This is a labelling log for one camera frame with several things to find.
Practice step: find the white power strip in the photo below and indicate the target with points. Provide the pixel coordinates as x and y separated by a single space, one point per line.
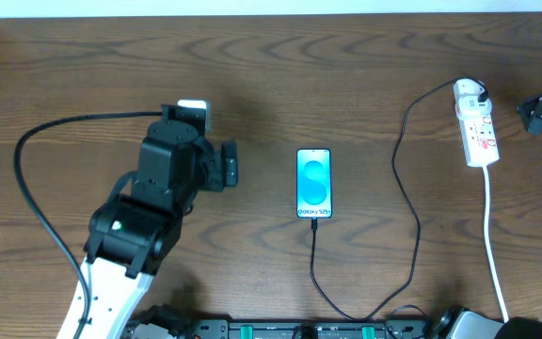
479 141

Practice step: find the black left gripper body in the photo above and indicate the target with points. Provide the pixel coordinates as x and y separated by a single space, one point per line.
229 163

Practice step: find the white USB charger adapter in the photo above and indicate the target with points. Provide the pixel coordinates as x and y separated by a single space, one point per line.
470 99

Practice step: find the blue smartphone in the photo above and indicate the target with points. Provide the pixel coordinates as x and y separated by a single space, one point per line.
313 183

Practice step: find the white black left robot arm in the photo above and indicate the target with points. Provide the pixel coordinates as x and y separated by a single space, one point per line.
140 222

